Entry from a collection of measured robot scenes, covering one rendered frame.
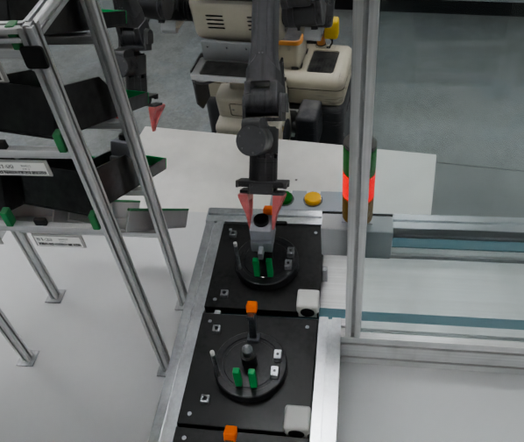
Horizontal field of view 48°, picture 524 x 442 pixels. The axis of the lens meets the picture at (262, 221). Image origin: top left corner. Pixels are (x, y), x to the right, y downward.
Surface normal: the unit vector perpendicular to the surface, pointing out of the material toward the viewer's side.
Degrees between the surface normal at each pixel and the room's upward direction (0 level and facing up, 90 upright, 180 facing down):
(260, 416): 0
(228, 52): 90
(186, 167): 0
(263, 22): 44
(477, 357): 90
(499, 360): 90
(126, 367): 0
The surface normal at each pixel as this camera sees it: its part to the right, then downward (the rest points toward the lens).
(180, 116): -0.09, -0.68
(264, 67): -0.25, 0.00
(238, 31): -0.24, 0.80
